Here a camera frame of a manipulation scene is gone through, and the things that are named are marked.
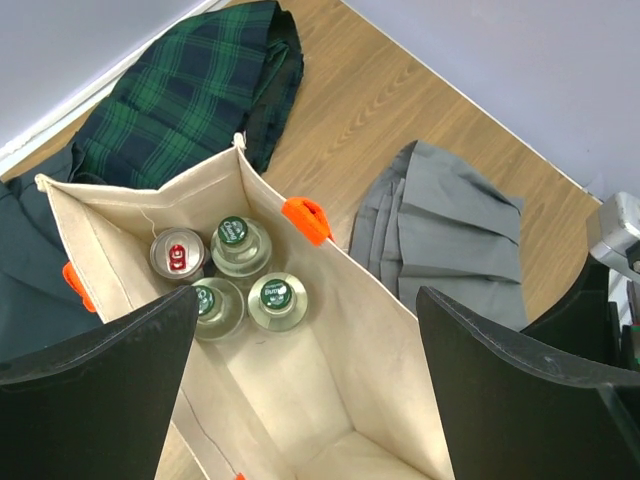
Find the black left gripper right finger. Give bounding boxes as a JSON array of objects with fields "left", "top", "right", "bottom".
[{"left": 416, "top": 287, "right": 639, "bottom": 479}]

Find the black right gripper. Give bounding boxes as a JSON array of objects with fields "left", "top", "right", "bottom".
[{"left": 522, "top": 256, "right": 639, "bottom": 370}]

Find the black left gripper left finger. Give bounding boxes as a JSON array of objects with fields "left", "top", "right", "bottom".
[{"left": 1, "top": 286, "right": 198, "bottom": 479}]

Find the beige canvas tote bag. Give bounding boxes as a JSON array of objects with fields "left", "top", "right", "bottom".
[{"left": 35, "top": 134, "right": 453, "bottom": 479}]

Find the dark teal folded jacket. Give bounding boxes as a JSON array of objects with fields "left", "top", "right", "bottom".
[{"left": 1, "top": 144, "right": 102, "bottom": 361}]

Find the clear Chang soda bottle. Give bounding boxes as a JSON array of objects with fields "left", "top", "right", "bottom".
[
  {"left": 247, "top": 272, "right": 309, "bottom": 333},
  {"left": 211, "top": 216, "right": 273, "bottom": 279},
  {"left": 192, "top": 277, "right": 246, "bottom": 341}
]

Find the red soda can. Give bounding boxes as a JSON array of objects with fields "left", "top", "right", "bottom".
[{"left": 149, "top": 228, "right": 210, "bottom": 283}]

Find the grey pleated skirt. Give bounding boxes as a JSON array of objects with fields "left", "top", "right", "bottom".
[{"left": 349, "top": 141, "right": 528, "bottom": 331}]

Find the green plaid folded skirt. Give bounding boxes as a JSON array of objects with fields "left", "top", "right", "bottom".
[{"left": 72, "top": 1, "right": 304, "bottom": 189}]

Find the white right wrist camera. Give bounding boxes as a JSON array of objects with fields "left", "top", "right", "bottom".
[{"left": 586, "top": 192, "right": 639, "bottom": 282}]

